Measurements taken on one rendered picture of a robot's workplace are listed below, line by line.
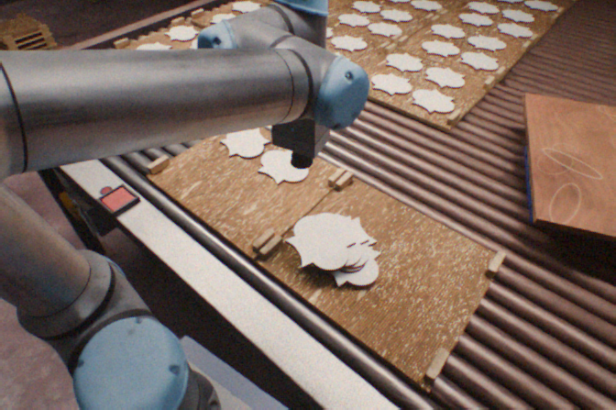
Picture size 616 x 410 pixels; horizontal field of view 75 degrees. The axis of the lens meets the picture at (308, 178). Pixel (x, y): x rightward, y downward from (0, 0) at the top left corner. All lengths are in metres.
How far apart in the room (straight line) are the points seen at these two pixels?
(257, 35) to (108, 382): 0.42
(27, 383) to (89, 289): 1.51
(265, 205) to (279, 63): 0.64
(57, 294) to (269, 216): 0.53
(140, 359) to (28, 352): 1.61
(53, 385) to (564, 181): 1.88
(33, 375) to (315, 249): 1.49
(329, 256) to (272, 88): 0.50
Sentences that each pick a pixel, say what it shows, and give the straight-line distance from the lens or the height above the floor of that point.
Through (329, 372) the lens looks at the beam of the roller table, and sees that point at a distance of 0.79.
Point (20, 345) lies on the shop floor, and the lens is 2.17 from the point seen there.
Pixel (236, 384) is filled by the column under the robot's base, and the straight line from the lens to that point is 0.84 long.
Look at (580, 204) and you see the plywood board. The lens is 1.02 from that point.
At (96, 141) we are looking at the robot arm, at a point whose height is 1.50.
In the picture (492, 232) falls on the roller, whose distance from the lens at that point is 1.05.
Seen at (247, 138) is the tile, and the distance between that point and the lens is 1.17.
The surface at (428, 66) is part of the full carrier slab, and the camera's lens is 1.59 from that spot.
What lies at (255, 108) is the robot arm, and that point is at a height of 1.46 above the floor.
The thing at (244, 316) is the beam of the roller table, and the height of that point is 0.91.
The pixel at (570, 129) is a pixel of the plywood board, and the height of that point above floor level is 1.04.
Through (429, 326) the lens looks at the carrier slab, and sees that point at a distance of 0.84.
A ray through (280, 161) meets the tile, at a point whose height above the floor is 0.95.
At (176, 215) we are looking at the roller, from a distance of 1.04.
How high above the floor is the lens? 1.66
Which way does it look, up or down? 44 degrees down
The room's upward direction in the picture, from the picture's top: straight up
